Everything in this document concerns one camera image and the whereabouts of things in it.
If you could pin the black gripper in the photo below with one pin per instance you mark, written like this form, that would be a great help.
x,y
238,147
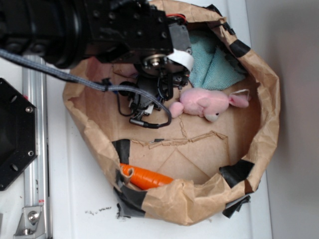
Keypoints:
x,y
166,62

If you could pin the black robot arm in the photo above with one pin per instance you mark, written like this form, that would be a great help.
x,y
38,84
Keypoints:
x,y
52,35

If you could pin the teal microfiber cloth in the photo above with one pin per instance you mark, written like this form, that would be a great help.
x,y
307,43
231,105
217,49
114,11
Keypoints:
x,y
215,68

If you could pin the pink plush bunny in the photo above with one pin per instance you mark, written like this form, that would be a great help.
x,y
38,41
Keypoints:
x,y
208,104

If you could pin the brown paper bag container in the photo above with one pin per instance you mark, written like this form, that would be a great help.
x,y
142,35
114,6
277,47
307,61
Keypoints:
x,y
212,163

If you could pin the orange toy carrot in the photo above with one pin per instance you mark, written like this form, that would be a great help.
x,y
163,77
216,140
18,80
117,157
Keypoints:
x,y
143,178

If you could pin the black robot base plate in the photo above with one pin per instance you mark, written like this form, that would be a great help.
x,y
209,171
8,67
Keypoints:
x,y
17,134

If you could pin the aluminium extrusion rail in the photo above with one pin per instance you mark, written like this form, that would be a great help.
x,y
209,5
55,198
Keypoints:
x,y
36,175

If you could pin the metal corner bracket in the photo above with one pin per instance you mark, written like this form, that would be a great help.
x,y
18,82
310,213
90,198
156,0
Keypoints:
x,y
31,223

